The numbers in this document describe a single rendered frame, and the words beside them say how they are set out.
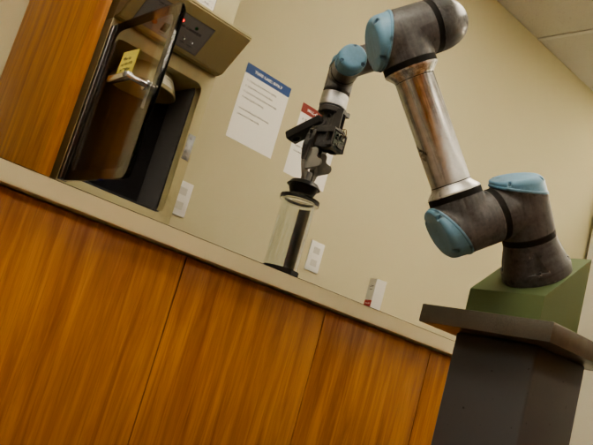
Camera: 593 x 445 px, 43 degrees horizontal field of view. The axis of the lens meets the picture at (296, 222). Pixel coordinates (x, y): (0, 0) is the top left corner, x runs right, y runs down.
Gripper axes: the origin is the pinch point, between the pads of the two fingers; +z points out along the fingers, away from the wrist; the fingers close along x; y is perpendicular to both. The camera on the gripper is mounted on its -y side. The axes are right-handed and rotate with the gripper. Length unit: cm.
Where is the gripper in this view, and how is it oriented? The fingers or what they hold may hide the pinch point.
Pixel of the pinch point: (305, 177)
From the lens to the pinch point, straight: 204.8
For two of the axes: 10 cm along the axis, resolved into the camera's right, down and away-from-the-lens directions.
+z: -2.7, 9.4, -2.0
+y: 8.2, 1.1, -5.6
